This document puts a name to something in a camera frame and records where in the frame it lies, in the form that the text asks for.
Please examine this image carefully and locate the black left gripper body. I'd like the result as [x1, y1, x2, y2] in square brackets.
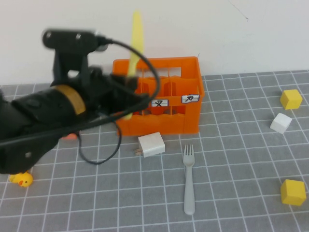
[82, 67, 148, 116]

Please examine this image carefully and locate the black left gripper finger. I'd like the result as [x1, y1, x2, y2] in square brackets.
[120, 75, 133, 91]
[132, 93, 150, 111]

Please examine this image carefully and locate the yellow plastic knife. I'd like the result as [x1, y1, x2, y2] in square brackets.
[124, 9, 145, 121]

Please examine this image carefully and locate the grey plastic fork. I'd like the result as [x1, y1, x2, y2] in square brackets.
[183, 144, 196, 215]

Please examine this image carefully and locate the orange plastic cutlery holder crate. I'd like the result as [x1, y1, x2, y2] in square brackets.
[112, 56, 205, 137]

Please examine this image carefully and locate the white label with fork character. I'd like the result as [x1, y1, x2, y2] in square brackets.
[152, 98, 169, 108]

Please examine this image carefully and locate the white power adapter plug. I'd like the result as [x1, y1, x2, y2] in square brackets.
[134, 131, 166, 158]

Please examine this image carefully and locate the white label with knife character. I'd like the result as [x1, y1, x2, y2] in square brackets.
[181, 94, 200, 104]

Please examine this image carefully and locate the salmon orange house-shaped block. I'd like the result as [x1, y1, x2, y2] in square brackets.
[60, 133, 78, 141]

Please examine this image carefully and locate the grey checked tablecloth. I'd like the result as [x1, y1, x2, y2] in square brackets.
[0, 70, 309, 232]

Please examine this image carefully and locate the yellow rubber duck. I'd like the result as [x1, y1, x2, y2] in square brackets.
[9, 171, 34, 188]

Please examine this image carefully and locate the white cube block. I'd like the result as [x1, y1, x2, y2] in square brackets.
[269, 113, 293, 134]

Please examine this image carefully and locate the yellow cube block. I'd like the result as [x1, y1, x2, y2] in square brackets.
[280, 89, 303, 111]
[280, 179, 307, 206]

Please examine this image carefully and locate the black left camera cable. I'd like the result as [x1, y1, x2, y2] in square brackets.
[0, 36, 161, 148]

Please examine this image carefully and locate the thin black left gripper cable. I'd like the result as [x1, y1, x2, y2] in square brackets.
[77, 118, 122, 165]

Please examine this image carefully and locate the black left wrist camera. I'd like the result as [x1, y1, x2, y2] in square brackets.
[41, 28, 109, 85]

